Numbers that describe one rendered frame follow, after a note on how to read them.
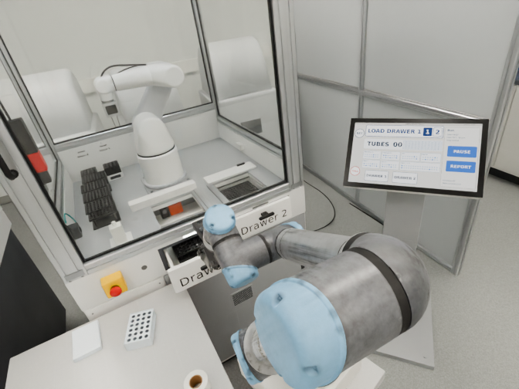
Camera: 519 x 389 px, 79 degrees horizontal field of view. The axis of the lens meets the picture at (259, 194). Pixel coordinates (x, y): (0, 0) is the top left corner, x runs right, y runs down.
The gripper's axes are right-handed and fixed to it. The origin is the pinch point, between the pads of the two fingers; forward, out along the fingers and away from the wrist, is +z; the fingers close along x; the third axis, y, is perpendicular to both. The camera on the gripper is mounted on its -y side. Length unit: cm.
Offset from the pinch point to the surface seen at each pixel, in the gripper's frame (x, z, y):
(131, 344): -33.2, 17.5, 11.5
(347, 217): 142, 132, -18
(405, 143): 91, -10, -7
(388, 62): 160, 19, -75
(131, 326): -32.0, 21.9, 5.2
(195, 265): -4.7, 13.0, -2.5
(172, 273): -13.1, 12.0, -3.2
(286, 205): 43.3, 21.1, -12.8
